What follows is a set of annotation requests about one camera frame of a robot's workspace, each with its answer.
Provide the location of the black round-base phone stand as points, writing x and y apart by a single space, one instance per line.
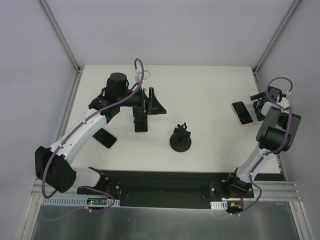
180 141

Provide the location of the aluminium frame post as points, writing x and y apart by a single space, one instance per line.
293 7
59 34

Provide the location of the black folding phone stand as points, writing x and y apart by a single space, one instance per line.
140 120

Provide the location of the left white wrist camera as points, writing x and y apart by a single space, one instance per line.
139 74

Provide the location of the white cable duct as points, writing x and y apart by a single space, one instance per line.
219 205
69 201

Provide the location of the left aluminium frame post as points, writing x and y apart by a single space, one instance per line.
59 34

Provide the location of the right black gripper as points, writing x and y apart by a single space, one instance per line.
260 107

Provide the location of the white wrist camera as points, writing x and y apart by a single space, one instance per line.
284 104
139 74

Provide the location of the left white cable duct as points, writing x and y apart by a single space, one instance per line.
69 201

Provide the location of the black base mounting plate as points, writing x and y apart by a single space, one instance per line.
181 190

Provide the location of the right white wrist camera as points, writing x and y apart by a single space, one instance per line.
284 104

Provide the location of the right white cable duct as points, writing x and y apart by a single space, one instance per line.
219 205

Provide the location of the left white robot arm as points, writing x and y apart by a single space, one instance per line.
53 163

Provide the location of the right aluminium frame post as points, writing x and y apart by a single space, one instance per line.
293 7

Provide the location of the pink-case smartphone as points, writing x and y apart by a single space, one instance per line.
242 113
106 138

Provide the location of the aluminium extrusion rail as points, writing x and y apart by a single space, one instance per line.
285 191

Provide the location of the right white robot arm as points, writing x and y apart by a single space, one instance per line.
276 134

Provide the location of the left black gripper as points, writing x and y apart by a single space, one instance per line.
144 104

